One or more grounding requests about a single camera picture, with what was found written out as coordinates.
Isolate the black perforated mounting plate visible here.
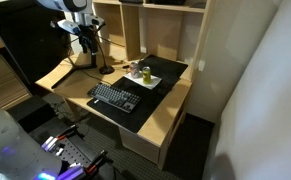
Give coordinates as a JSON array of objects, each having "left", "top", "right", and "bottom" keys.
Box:
[{"left": 28, "top": 116, "right": 119, "bottom": 180}]

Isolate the flat black shelf item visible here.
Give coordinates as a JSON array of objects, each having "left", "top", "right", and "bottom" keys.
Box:
[{"left": 119, "top": 0, "right": 145, "bottom": 5}]

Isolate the white wall outlet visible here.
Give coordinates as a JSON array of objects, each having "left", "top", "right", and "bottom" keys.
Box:
[{"left": 198, "top": 59, "right": 207, "bottom": 73}]

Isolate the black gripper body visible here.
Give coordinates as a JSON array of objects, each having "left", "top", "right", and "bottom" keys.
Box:
[{"left": 77, "top": 24, "right": 99, "bottom": 49}]

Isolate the black monitor stand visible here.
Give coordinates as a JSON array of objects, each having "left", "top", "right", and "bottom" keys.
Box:
[{"left": 50, "top": 49, "right": 99, "bottom": 90}]

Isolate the white rectangular tray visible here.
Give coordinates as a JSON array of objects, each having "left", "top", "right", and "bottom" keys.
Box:
[{"left": 123, "top": 71, "right": 163, "bottom": 91}]

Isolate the large black desk mat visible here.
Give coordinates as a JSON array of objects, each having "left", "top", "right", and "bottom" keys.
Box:
[{"left": 86, "top": 75, "right": 174, "bottom": 134}]

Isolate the black box on shelf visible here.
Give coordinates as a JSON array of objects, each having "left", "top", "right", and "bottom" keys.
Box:
[{"left": 150, "top": 0, "right": 187, "bottom": 6}]

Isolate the black flat pad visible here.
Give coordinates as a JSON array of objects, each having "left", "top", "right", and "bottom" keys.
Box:
[{"left": 137, "top": 54, "right": 189, "bottom": 90}]

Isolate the black curved monitor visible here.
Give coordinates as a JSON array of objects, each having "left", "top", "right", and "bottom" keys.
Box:
[{"left": 0, "top": 0, "right": 73, "bottom": 88}]

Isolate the orange handled clamp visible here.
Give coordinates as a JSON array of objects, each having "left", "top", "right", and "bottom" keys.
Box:
[
  {"left": 40, "top": 124, "right": 80, "bottom": 153},
  {"left": 56, "top": 149, "right": 110, "bottom": 180}
]

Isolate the pink drink can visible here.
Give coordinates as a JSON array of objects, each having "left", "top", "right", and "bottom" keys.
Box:
[{"left": 129, "top": 61, "right": 141, "bottom": 80}]

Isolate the black gooseneck desk lamp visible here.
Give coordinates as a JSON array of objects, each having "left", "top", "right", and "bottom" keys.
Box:
[{"left": 90, "top": 29, "right": 116, "bottom": 75}]

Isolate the wooden desk with hutch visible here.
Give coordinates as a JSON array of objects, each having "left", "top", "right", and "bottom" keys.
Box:
[{"left": 34, "top": 0, "right": 217, "bottom": 170}]

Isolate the yellow drink can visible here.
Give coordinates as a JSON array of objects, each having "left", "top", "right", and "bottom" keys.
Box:
[{"left": 141, "top": 65, "right": 153, "bottom": 85}]

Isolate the grey mechanical keyboard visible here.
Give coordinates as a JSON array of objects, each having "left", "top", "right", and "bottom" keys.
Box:
[{"left": 87, "top": 82, "right": 142, "bottom": 114}]

